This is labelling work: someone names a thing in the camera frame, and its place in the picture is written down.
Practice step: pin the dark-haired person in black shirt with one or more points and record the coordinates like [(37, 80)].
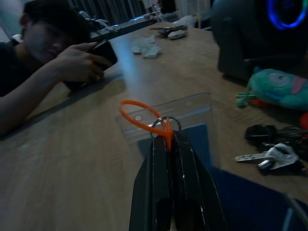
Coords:
[(36, 36)]

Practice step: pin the person's hand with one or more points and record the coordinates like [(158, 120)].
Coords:
[(77, 62)]

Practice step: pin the clear plastic badge holder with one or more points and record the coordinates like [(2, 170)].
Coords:
[(197, 113)]

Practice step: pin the black smartphone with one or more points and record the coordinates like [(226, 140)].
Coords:
[(101, 55)]

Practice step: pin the teal plush monster toy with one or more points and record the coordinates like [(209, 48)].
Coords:
[(276, 86)]

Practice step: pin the blue cloth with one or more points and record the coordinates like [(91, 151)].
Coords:
[(250, 202)]

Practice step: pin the bunch of keys black fob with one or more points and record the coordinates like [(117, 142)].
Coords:
[(274, 149)]

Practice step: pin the white plastic bag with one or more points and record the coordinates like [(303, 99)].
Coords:
[(185, 20)]

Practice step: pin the crumpled white paper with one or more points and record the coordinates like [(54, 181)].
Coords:
[(146, 47)]

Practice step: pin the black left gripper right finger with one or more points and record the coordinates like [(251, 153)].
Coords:
[(192, 183)]

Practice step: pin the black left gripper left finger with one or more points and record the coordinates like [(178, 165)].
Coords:
[(151, 183)]

